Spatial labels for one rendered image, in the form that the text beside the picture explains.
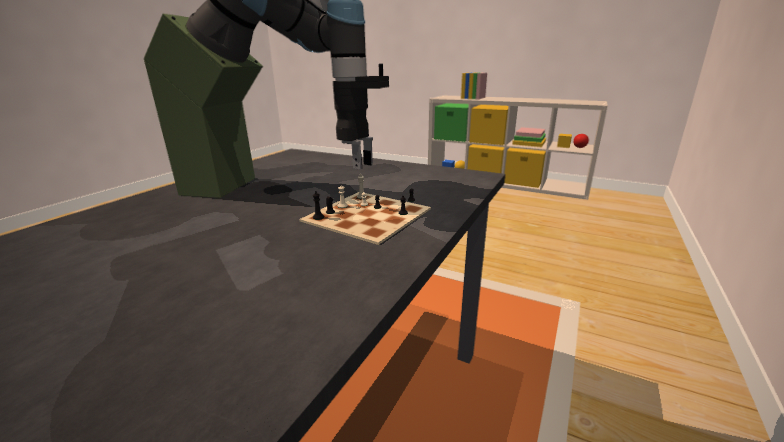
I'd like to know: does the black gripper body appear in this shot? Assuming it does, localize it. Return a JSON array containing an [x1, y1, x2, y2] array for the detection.
[[331, 58, 389, 141]]

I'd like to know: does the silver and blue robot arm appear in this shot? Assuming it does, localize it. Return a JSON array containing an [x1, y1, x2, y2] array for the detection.
[[186, 0, 366, 63]]

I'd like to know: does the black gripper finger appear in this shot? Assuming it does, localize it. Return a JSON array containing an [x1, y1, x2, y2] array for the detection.
[[342, 140, 362, 170], [358, 137, 373, 166]]

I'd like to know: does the brown and cream chessboard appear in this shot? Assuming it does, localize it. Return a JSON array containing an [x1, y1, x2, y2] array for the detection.
[[300, 192, 431, 245]]

